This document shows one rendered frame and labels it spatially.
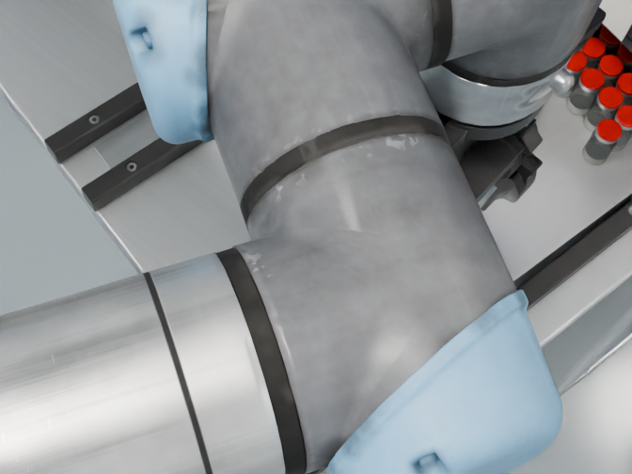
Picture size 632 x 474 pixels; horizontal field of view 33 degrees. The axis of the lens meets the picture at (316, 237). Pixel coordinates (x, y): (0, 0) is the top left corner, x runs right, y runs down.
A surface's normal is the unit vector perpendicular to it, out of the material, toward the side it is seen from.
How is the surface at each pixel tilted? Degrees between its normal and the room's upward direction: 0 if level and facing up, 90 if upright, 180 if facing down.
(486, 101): 93
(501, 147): 4
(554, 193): 0
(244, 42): 39
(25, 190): 0
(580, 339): 90
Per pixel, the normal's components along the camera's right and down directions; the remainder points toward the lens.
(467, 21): 0.32, 0.73
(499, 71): -0.08, 0.94
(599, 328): -0.79, 0.55
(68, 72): 0.04, -0.39
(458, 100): -0.43, 0.85
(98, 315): -0.07, -0.73
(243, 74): -0.59, -0.11
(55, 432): 0.15, -0.17
